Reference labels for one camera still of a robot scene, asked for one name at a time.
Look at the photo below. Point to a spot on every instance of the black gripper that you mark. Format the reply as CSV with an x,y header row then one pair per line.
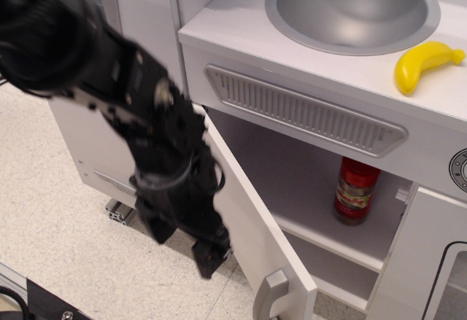
x,y
188,206

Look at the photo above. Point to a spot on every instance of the white cabinet door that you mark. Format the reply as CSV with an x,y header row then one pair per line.
x,y
257,241

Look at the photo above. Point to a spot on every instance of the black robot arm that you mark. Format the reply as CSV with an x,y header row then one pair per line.
x,y
66,49

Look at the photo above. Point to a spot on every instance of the white toy fridge cabinet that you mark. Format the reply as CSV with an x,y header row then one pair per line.
x,y
93,145

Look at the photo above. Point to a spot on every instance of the silver fridge emblem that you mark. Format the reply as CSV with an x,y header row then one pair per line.
x,y
125,188

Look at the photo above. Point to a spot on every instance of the red spice jar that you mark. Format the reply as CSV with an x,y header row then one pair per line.
x,y
354,191

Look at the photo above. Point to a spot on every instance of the white toy kitchen counter unit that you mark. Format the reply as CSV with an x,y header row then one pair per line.
x,y
296,174

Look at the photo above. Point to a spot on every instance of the grey vent panel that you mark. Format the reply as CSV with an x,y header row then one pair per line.
x,y
322,119

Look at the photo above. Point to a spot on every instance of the white oven door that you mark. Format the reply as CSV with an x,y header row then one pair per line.
x,y
430,239

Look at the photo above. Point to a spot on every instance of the black round oven dial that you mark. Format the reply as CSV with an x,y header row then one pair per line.
x,y
457,169

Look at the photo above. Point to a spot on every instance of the silver toy sink basin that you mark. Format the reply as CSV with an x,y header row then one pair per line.
x,y
355,27

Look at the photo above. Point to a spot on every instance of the yellow toy banana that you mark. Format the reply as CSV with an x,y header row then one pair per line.
x,y
423,57

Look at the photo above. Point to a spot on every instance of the aluminium extrusion rail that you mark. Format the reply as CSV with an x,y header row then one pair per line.
x,y
120,212

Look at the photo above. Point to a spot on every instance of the silver cabinet door handle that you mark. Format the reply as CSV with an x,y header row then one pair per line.
x,y
273,287

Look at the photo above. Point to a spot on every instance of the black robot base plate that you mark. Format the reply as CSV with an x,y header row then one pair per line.
x,y
35,302

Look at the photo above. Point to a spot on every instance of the aluminium base frame rail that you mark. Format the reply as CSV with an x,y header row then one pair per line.
x,y
13,280

